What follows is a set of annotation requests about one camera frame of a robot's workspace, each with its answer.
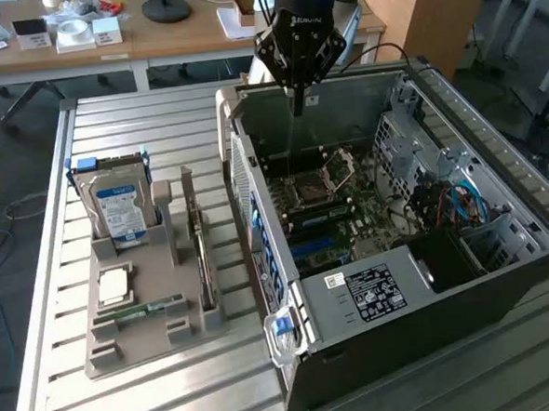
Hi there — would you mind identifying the black round lamp base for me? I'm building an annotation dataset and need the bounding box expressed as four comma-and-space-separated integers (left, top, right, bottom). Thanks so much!
141, 0, 194, 25

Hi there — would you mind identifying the green graphics card metal bracket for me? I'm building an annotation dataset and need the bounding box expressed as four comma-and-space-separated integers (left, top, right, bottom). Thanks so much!
179, 165, 220, 314

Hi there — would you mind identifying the white floor cable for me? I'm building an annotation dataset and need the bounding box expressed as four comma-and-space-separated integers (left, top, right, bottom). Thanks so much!
0, 189, 52, 224

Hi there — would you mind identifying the blue expansion slot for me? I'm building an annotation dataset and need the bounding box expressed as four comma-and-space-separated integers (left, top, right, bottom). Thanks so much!
288, 234, 350, 262

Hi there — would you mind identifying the CPU socket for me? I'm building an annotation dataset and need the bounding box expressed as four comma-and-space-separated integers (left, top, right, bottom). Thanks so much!
290, 171, 334, 210

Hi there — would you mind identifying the black white card box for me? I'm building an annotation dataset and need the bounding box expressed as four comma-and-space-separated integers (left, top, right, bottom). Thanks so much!
10, 17, 53, 51

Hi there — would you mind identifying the small white box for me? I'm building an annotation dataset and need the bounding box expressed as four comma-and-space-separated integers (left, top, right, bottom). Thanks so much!
90, 15, 123, 48

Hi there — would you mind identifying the wooden desk white frame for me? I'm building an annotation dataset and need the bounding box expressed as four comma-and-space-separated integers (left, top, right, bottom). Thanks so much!
0, 0, 389, 100

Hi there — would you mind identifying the silver CPU chip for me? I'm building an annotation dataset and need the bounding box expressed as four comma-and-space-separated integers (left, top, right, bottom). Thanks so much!
96, 269, 132, 307

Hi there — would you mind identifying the black grey PC case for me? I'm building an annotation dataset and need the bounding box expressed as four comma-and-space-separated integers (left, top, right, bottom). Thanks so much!
213, 48, 549, 411

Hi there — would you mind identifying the metal disk bay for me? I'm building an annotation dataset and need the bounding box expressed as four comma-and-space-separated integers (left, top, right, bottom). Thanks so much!
456, 210, 543, 277
370, 106, 447, 186

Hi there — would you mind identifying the blue wire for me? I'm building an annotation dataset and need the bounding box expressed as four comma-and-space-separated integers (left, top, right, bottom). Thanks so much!
445, 178, 491, 229

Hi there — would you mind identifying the brown cardboard box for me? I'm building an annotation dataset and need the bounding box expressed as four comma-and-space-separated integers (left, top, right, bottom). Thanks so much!
232, 0, 260, 30

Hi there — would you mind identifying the green motherboard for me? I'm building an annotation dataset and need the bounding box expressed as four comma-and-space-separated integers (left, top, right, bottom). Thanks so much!
264, 149, 431, 274

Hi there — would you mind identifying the dark green RAM stick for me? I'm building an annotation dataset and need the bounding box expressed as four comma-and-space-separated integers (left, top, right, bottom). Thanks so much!
288, 203, 356, 232

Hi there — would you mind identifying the metal socket cover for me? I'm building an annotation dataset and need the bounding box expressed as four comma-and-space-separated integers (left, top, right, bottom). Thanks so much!
316, 146, 361, 194

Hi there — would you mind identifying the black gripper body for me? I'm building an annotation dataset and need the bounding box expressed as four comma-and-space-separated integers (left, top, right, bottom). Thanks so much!
269, 0, 342, 88

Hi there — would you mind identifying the red wire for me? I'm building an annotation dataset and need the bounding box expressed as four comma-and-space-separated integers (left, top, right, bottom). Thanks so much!
434, 187, 459, 227

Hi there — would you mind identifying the black cable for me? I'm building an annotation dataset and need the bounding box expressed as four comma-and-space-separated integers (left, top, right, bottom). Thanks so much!
339, 40, 423, 72

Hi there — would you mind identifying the flat white box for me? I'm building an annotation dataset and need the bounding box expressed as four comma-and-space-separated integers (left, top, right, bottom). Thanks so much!
54, 27, 99, 55

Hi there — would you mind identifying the white tape roll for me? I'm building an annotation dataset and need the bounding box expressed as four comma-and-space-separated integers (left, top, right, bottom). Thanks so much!
56, 19, 91, 43

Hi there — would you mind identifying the white paper stack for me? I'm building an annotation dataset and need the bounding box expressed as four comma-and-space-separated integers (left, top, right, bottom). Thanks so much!
216, 4, 259, 42

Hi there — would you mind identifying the grey printed parts rack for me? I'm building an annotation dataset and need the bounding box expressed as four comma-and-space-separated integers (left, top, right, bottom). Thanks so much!
72, 175, 231, 381

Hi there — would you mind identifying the hard disk drive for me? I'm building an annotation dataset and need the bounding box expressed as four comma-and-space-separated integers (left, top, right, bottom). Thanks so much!
64, 150, 159, 251

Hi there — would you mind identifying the bright green RAM stick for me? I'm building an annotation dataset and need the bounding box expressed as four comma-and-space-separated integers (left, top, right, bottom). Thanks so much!
93, 293, 187, 323

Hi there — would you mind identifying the grey power supply unit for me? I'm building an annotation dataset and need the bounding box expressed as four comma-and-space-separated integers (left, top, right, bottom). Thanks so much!
298, 244, 440, 345

